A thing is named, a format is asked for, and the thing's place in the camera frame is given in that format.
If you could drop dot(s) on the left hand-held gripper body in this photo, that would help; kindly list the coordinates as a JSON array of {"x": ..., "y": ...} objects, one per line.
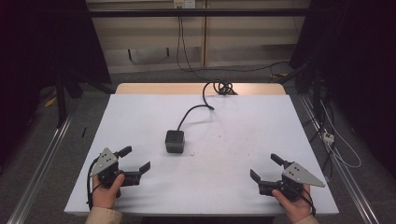
[{"x": 104, "y": 162}]

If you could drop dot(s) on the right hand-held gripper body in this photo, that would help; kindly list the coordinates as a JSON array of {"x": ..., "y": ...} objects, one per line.
[{"x": 299, "y": 176}]

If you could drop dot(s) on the person's left hand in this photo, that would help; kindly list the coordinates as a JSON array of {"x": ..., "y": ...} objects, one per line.
[{"x": 104, "y": 194}]

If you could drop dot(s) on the person's right hand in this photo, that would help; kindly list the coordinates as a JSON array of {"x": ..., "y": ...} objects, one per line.
[{"x": 295, "y": 208}]

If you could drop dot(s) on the small black floor object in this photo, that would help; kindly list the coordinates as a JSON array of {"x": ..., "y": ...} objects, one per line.
[{"x": 83, "y": 132}]

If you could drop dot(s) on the black cube power adapter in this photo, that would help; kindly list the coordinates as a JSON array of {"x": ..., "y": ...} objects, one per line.
[{"x": 174, "y": 141}]

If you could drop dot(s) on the white table cover board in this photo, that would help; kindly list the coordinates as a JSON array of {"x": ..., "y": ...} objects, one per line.
[{"x": 218, "y": 161}]

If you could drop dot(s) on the white power strip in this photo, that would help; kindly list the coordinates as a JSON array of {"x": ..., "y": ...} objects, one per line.
[{"x": 328, "y": 137}]

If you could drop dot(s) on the black metal stand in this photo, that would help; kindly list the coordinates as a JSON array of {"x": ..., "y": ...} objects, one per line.
[{"x": 61, "y": 99}]

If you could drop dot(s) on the yellow floor tape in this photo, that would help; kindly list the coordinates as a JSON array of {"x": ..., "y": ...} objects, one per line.
[{"x": 50, "y": 101}]

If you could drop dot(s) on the black curtain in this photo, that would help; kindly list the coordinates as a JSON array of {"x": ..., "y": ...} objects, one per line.
[
  {"x": 40, "y": 62},
  {"x": 358, "y": 62}
]

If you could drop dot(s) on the black horizontal metal bar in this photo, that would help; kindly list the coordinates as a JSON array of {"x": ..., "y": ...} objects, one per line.
[{"x": 199, "y": 12}]

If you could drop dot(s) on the aluminium floor rail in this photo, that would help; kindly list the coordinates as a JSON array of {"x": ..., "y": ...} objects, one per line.
[
  {"x": 342, "y": 174},
  {"x": 40, "y": 161}
]

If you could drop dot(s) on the white wall socket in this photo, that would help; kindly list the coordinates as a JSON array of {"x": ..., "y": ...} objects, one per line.
[{"x": 184, "y": 3}]

